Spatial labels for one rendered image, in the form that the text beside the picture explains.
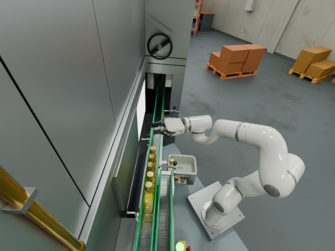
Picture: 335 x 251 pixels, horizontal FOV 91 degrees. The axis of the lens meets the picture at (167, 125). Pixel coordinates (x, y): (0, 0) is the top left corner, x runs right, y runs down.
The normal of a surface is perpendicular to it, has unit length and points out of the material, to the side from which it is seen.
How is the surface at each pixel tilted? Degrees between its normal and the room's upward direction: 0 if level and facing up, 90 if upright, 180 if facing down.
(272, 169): 53
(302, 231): 0
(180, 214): 0
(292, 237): 0
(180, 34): 90
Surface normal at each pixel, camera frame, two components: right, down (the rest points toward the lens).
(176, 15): -0.03, 0.67
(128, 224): 0.07, -0.74
